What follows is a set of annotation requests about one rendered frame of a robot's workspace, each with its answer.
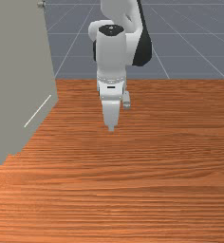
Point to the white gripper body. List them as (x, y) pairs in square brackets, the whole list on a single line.
[(111, 104)]

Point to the pale grey cabinet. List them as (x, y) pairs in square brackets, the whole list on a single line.
[(17, 79)]

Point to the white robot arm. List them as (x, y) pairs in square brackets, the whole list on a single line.
[(112, 50)]

